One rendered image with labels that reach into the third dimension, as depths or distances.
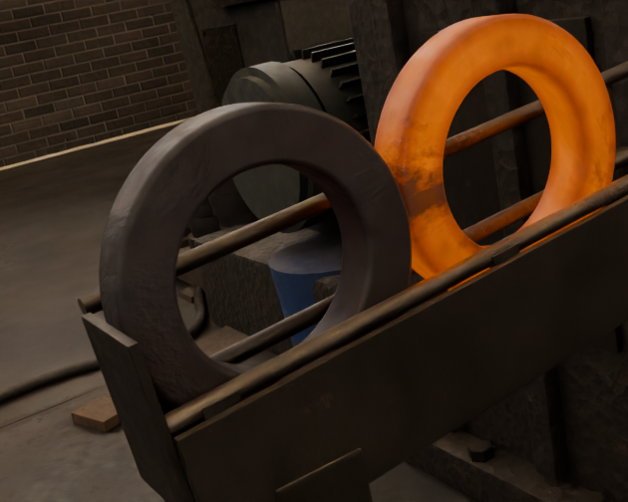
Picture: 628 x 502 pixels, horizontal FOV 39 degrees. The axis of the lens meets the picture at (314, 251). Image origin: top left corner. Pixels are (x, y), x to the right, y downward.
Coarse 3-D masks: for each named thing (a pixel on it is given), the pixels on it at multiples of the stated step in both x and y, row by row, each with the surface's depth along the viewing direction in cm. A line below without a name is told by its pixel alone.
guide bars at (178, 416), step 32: (608, 192) 60; (544, 224) 58; (480, 256) 55; (416, 288) 53; (448, 288) 54; (352, 320) 51; (384, 320) 52; (288, 352) 49; (320, 352) 50; (224, 384) 47; (256, 384) 48; (192, 416) 46
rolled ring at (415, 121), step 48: (432, 48) 55; (480, 48) 55; (528, 48) 57; (576, 48) 59; (432, 96) 54; (576, 96) 60; (384, 144) 55; (432, 144) 54; (576, 144) 62; (432, 192) 55; (576, 192) 62; (432, 240) 56
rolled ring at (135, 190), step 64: (192, 128) 46; (256, 128) 48; (320, 128) 50; (128, 192) 46; (192, 192) 46; (384, 192) 53; (128, 256) 45; (384, 256) 53; (128, 320) 46; (192, 384) 48
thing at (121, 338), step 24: (96, 336) 48; (120, 336) 45; (120, 360) 46; (144, 360) 44; (120, 384) 48; (144, 384) 44; (120, 408) 50; (144, 408) 46; (144, 432) 48; (168, 432) 45; (144, 456) 50; (168, 456) 46; (168, 480) 47
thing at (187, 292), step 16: (224, 192) 237; (208, 208) 259; (224, 208) 239; (240, 208) 238; (192, 224) 262; (208, 224) 260; (224, 224) 243; (240, 224) 240; (192, 240) 265; (192, 272) 270; (192, 288) 271
